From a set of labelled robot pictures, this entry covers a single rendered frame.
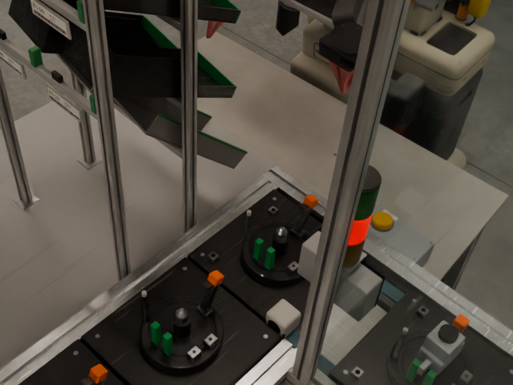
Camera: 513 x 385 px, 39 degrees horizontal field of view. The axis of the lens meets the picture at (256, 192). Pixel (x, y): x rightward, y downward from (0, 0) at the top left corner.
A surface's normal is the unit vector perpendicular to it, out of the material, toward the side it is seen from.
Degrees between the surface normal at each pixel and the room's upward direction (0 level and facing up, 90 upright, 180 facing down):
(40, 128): 0
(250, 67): 0
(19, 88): 0
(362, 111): 90
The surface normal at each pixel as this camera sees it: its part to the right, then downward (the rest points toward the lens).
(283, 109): 0.07, -0.67
